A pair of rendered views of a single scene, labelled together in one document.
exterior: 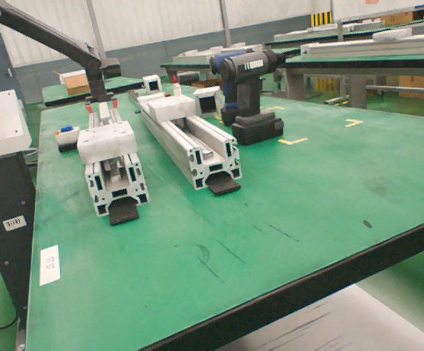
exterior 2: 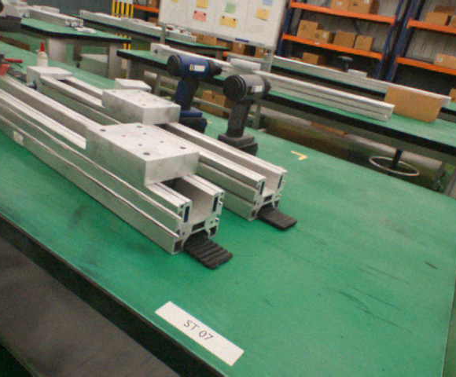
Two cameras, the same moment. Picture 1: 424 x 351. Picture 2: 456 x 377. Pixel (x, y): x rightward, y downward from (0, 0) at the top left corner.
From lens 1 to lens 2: 54 cm
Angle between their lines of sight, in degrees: 38
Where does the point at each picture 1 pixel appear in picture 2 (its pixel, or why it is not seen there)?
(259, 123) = (245, 146)
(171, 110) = (158, 114)
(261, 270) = (419, 315)
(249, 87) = (245, 109)
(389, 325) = not seen: hidden behind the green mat
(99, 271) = (280, 334)
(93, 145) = (162, 161)
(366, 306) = not seen: hidden behind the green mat
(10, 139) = not seen: outside the picture
